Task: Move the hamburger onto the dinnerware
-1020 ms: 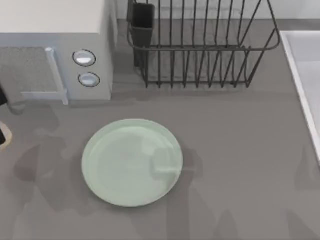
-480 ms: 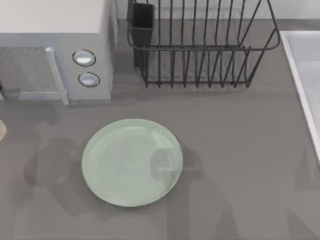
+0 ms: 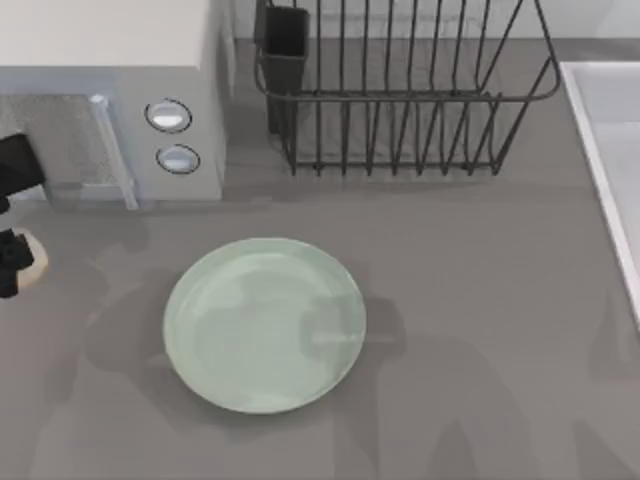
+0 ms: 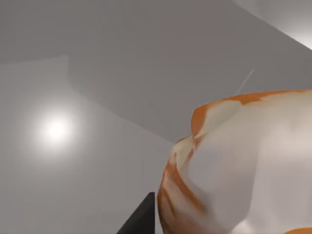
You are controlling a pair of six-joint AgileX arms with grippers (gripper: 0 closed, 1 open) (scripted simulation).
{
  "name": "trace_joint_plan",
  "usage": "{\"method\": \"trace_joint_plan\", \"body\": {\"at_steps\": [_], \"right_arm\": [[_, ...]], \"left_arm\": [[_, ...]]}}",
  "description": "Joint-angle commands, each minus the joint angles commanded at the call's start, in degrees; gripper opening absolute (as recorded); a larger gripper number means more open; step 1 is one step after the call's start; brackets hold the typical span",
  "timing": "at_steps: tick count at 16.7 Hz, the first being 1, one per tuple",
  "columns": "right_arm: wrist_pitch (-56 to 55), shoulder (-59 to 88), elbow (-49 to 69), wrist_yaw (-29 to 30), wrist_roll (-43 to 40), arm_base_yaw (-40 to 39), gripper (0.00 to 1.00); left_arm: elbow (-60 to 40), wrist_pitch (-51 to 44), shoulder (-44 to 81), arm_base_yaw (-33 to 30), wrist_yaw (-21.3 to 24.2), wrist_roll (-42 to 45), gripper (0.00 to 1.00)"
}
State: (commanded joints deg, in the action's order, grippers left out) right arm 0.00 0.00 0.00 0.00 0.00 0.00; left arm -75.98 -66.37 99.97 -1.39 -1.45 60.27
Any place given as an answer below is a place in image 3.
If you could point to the pale green plate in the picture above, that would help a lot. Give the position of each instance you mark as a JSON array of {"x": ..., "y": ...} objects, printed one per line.
[{"x": 260, "y": 340}]

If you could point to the round microwave knob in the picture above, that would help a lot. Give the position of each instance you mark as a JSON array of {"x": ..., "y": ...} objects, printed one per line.
[
  {"x": 177, "y": 159},
  {"x": 167, "y": 115}
]

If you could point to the dark grey cutlery holder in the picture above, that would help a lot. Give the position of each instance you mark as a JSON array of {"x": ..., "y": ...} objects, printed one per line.
[{"x": 282, "y": 55}]

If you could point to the pale microwave oven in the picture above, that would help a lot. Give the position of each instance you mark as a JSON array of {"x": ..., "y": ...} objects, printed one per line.
[{"x": 150, "y": 65}]

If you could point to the microwave oven door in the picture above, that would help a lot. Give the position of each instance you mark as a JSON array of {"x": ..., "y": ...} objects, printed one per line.
[{"x": 65, "y": 145}]

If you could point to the beige round item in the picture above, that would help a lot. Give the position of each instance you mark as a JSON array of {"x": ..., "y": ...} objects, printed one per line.
[{"x": 38, "y": 262}]

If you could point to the white sink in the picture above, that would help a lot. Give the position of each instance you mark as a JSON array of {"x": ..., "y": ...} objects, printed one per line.
[{"x": 607, "y": 165}]

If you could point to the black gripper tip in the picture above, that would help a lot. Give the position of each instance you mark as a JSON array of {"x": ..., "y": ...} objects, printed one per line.
[{"x": 14, "y": 165}]

